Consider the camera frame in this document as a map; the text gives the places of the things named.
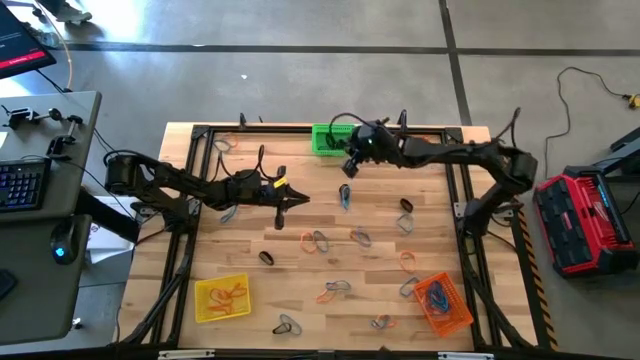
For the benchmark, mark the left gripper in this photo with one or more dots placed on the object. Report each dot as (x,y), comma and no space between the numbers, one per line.
(250,192)

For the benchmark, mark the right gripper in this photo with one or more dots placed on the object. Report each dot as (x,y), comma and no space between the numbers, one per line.
(372,145)

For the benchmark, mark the black rubber band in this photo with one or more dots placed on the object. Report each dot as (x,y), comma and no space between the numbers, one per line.
(344,189)
(275,330)
(406,205)
(266,258)

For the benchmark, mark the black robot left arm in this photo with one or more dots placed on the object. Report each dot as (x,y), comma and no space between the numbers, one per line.
(165,180)

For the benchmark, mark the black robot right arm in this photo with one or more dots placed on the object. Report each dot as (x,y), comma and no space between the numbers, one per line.
(450,152)

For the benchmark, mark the orange rubber band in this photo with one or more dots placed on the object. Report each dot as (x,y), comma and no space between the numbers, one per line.
(392,320)
(354,232)
(320,299)
(301,242)
(222,297)
(236,142)
(400,261)

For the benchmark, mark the green plastic basket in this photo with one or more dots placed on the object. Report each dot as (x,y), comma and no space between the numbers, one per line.
(320,145)

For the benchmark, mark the black table clamp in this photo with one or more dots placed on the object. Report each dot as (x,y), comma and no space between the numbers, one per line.
(243,121)
(402,119)

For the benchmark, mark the yellow plastic basket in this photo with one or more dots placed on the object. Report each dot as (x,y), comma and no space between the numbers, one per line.
(205,310)

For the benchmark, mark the blue and orange band right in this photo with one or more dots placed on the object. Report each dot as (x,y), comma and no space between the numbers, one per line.
(377,324)

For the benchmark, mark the white cardboard box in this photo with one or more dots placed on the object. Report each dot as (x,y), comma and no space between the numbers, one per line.
(107,247)

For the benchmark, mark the orange plastic basket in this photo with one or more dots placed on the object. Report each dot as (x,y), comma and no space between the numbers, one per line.
(457,320)

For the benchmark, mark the black computer mouse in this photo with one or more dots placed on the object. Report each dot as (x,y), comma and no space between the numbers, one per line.
(64,242)

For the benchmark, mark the black desk clamp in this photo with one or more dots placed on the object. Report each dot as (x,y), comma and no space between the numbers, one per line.
(17,116)
(59,145)

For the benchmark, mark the yellow black hazard strip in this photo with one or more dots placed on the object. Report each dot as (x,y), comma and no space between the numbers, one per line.
(541,300)

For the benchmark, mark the red black toolbox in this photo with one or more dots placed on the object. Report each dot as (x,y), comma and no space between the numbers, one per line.
(585,225)

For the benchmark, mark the grey side desk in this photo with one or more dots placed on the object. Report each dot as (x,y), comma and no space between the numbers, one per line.
(45,280)

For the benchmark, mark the black backlit keyboard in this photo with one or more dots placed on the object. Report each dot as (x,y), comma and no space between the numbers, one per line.
(22,185)

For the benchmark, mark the black floor equipment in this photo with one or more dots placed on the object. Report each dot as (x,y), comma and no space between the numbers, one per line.
(625,147)

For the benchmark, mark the person's foot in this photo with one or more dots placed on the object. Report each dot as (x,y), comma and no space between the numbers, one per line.
(70,14)

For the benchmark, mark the yellow plug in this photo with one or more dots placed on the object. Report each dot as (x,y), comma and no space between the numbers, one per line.
(634,101)

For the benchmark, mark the black monitor red stripe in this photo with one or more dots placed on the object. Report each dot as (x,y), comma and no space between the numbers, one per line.
(20,45)

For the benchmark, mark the silver frame bracket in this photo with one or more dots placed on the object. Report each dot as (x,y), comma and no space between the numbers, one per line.
(465,356)
(185,354)

